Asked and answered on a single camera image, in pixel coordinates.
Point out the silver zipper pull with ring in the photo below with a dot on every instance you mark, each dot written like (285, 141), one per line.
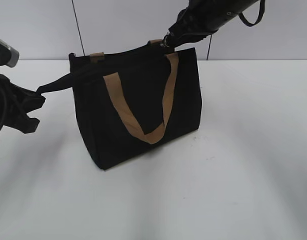
(163, 44)

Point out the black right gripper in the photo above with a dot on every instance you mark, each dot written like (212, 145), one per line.
(197, 21)

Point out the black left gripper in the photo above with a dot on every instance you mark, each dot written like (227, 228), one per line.
(15, 104)

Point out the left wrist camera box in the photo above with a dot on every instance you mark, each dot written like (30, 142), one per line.
(8, 55)

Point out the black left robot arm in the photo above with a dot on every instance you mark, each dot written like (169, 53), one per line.
(15, 104)

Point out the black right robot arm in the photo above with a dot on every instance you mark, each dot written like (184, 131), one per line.
(236, 8)

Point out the black bag with tan handles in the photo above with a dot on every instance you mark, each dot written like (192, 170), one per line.
(128, 103)

